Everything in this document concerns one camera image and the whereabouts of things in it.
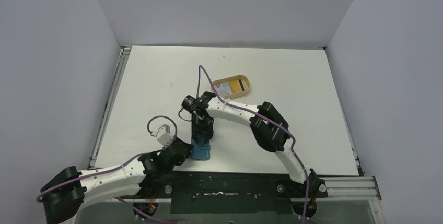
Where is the grey VIP card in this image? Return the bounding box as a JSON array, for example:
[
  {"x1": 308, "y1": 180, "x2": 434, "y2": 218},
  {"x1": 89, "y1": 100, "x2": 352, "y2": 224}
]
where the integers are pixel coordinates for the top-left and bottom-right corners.
[{"x1": 215, "y1": 82, "x2": 232, "y2": 97}]

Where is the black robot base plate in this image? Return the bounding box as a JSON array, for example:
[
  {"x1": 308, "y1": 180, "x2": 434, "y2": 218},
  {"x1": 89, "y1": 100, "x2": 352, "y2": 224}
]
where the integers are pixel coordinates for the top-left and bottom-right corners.
[{"x1": 122, "y1": 171, "x2": 328, "y2": 217}]

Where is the teal leather card holder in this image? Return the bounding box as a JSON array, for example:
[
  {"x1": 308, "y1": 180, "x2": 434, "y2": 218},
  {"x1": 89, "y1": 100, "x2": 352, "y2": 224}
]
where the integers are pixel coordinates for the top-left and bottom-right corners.
[{"x1": 191, "y1": 140, "x2": 211, "y2": 161}]

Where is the aluminium frame rail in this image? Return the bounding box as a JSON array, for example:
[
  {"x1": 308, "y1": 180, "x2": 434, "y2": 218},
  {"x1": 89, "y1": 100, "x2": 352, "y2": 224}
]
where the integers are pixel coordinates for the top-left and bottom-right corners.
[{"x1": 88, "y1": 46, "x2": 132, "y2": 168}]

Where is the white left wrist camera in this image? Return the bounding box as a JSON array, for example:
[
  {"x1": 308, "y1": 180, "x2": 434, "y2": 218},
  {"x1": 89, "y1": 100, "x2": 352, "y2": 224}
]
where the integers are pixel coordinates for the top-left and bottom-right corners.
[{"x1": 156, "y1": 124, "x2": 173, "y2": 147}]

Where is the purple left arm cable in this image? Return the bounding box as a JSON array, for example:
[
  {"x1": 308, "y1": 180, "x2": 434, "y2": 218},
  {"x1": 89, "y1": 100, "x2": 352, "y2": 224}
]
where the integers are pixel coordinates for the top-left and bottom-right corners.
[{"x1": 36, "y1": 115, "x2": 179, "y2": 224}]

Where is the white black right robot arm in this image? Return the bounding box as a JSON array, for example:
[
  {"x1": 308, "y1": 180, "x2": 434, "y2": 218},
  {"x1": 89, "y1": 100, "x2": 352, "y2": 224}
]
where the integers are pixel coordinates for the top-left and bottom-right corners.
[{"x1": 181, "y1": 92, "x2": 327, "y2": 201}]

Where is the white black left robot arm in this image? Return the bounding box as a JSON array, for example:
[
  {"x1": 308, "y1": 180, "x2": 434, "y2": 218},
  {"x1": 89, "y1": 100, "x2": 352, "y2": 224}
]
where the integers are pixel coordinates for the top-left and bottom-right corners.
[{"x1": 37, "y1": 138, "x2": 193, "y2": 223}]

